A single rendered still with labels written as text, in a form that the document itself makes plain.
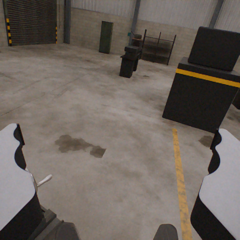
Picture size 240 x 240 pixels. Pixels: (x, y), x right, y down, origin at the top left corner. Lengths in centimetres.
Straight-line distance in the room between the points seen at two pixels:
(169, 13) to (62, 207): 1269
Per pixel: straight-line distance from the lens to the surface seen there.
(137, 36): 797
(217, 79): 385
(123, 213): 200
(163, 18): 1335
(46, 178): 75
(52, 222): 94
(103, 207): 200
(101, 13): 1403
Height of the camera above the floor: 164
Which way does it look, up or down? 28 degrees down
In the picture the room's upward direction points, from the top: 11 degrees clockwise
